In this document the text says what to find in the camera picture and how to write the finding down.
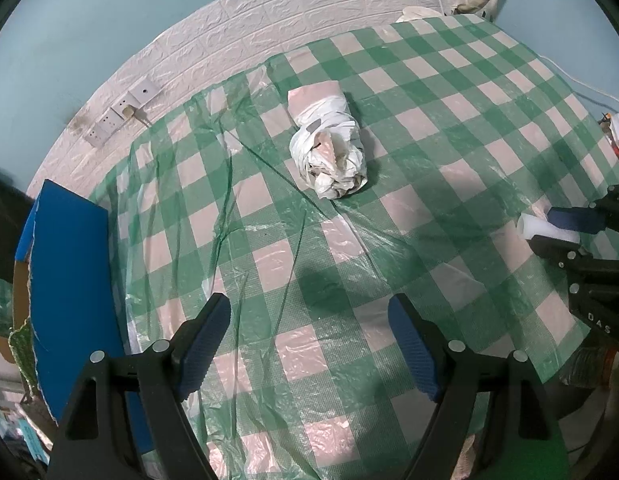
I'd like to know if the white cable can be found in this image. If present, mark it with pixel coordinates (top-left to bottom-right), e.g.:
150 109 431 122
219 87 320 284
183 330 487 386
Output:
539 55 619 111

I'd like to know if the green checkered tablecloth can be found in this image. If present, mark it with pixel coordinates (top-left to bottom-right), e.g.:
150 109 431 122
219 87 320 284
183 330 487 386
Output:
104 12 619 480

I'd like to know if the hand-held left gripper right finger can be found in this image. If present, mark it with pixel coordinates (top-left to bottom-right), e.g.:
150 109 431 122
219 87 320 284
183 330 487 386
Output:
388 293 571 480

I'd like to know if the white wall socket panel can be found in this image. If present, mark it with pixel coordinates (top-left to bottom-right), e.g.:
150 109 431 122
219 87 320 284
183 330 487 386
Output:
84 75 162 149

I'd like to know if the small white soft roll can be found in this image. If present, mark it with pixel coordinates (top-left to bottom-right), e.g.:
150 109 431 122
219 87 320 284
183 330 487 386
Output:
517 212 581 245

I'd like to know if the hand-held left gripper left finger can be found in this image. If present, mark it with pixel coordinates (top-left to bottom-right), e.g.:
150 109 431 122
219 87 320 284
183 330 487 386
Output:
48 292 232 480

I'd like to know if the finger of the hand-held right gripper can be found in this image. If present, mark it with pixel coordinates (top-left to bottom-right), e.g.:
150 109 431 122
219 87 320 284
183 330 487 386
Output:
528 235 619 286
547 184 619 237

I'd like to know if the grey power cable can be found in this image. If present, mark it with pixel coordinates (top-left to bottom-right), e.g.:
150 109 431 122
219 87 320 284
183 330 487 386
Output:
122 105 154 128

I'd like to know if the crumpled white plastic bundle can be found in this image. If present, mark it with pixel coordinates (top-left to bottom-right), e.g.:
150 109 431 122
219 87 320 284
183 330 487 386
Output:
287 81 369 202

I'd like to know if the blue cardboard box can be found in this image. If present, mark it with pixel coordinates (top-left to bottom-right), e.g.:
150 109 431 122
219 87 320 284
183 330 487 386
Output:
9 178 155 458

